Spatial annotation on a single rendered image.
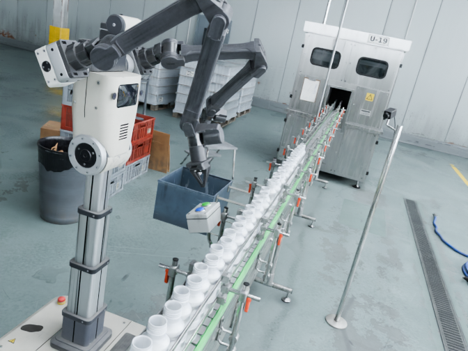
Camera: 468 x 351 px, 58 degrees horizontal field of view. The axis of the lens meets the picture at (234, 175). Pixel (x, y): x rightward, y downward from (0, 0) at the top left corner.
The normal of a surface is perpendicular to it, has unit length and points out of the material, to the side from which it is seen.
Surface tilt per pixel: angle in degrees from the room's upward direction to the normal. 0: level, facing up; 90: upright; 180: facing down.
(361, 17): 90
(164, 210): 90
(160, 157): 100
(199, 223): 90
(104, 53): 113
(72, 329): 90
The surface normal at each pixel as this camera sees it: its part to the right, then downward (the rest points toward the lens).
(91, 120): -0.33, 0.41
